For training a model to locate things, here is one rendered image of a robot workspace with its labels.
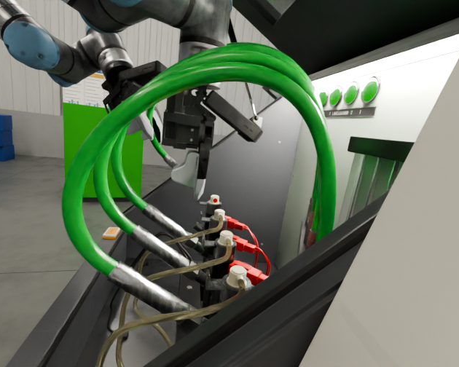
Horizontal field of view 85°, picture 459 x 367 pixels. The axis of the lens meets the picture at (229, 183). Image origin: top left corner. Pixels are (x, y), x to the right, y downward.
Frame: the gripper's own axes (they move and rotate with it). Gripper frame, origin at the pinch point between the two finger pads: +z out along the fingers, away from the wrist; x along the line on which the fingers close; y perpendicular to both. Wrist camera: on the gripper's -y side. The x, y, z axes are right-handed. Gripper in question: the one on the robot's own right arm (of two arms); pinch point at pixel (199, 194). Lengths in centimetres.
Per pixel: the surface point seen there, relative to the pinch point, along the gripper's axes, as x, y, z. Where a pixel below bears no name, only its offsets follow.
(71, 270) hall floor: -148, 85, 115
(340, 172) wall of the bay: -5.6, -30.8, -6.2
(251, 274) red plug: 19.4, -5.8, 3.6
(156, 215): 9.0, 6.6, 1.2
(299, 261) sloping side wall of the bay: 31.9, -4.3, -5.6
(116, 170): 8.8, 12.3, -5.0
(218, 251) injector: 17.2, -1.9, 2.0
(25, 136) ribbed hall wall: -603, 373, 73
